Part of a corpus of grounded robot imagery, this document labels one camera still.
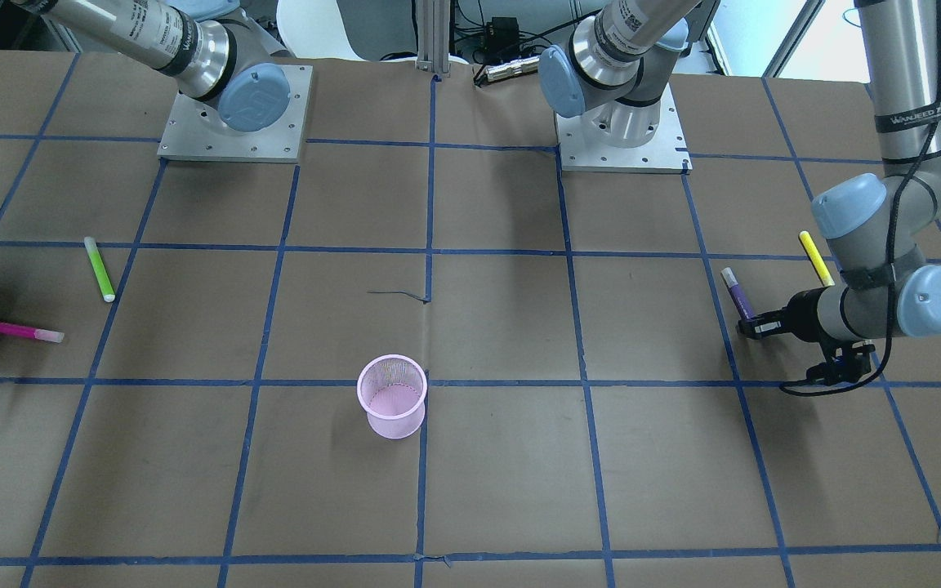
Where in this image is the yellow marker pen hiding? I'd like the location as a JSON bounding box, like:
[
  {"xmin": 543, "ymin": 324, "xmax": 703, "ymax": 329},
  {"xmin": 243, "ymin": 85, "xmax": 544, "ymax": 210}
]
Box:
[{"xmin": 798, "ymin": 230, "xmax": 834, "ymax": 287}]

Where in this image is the aluminium frame post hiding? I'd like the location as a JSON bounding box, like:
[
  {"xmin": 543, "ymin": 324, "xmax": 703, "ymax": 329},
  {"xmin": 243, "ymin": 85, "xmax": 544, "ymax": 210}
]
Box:
[{"xmin": 413, "ymin": 1, "xmax": 453, "ymax": 78}]

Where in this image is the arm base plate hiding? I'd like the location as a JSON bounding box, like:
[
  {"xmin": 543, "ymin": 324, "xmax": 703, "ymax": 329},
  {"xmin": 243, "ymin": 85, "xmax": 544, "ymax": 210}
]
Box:
[
  {"xmin": 554, "ymin": 85, "xmax": 693, "ymax": 174},
  {"xmin": 158, "ymin": 65, "xmax": 314, "ymax": 164}
]

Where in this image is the green marker pen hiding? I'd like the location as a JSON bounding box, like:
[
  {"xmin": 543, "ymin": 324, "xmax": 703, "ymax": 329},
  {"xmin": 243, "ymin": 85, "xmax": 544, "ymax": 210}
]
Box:
[{"xmin": 83, "ymin": 237, "xmax": 116, "ymax": 304}]

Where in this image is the pink marker pen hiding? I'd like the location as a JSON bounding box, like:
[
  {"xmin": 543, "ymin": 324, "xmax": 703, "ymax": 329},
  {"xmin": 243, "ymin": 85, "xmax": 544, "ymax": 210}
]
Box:
[{"xmin": 0, "ymin": 321, "xmax": 66, "ymax": 344}]

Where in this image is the pink mesh cup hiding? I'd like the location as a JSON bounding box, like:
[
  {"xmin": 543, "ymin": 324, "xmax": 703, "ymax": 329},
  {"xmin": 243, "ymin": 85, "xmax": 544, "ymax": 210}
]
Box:
[{"xmin": 356, "ymin": 354, "xmax": 428, "ymax": 440}]

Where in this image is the black power adapter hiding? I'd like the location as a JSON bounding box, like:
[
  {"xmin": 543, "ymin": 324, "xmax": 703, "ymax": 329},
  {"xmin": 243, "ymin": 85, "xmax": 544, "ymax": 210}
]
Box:
[{"xmin": 483, "ymin": 16, "xmax": 520, "ymax": 55}]

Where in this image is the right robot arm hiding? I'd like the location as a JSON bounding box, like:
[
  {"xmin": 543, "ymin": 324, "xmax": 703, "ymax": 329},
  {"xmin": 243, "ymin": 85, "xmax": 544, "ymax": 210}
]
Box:
[{"xmin": 0, "ymin": 1, "xmax": 311, "ymax": 362}]

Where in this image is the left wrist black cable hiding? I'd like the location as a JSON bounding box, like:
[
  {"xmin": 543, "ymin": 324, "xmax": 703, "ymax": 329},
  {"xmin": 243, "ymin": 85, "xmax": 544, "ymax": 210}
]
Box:
[{"xmin": 779, "ymin": 0, "xmax": 941, "ymax": 399}]

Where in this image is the purple marker pen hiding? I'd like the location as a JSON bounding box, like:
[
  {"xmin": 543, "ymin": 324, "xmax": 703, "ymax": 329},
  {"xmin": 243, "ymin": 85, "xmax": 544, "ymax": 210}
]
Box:
[{"xmin": 720, "ymin": 267, "xmax": 756, "ymax": 321}]

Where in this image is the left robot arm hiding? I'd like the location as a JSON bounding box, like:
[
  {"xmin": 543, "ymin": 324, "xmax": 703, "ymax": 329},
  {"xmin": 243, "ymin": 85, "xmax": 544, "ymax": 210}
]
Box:
[{"xmin": 538, "ymin": 1, "xmax": 941, "ymax": 397}]

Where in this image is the silver metal connector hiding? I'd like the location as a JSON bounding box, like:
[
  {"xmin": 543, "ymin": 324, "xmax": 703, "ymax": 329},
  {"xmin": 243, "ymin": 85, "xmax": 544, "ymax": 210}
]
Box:
[{"xmin": 473, "ymin": 56, "xmax": 539, "ymax": 88}]

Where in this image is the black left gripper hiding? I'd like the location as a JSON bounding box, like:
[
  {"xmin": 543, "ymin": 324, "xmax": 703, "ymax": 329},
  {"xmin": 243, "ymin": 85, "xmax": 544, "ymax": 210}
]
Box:
[{"xmin": 737, "ymin": 287, "xmax": 876, "ymax": 385}]

